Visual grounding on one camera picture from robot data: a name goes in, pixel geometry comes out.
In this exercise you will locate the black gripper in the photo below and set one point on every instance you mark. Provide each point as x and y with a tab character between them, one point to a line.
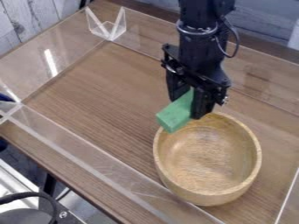
192	65

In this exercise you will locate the green rectangular block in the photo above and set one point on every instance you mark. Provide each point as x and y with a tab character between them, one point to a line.
175	115

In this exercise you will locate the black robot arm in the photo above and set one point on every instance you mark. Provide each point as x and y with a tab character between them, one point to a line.
202	13

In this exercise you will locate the brown wooden bowl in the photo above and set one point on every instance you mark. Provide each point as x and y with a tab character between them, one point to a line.
208	161

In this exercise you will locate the blue object at left edge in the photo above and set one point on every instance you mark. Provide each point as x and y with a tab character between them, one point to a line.
5	98

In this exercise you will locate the black table leg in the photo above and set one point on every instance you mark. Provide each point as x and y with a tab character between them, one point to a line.
50	184

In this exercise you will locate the clear acrylic enclosure wall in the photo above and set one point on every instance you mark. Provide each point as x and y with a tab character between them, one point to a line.
88	87

